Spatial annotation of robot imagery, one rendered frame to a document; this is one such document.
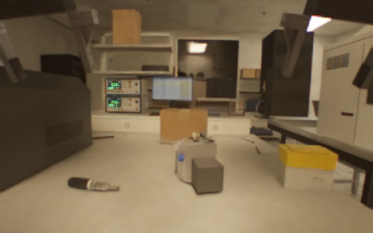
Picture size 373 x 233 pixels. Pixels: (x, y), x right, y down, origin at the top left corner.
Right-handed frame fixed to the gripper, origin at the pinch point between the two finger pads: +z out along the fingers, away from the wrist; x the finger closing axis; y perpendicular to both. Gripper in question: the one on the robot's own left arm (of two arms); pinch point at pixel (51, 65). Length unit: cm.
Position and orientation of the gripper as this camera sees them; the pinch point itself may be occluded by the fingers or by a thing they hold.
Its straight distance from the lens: 42.2
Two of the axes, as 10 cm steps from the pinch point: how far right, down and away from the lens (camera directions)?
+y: -1.5, -5.0, 8.5
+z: 0.5, 8.6, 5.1
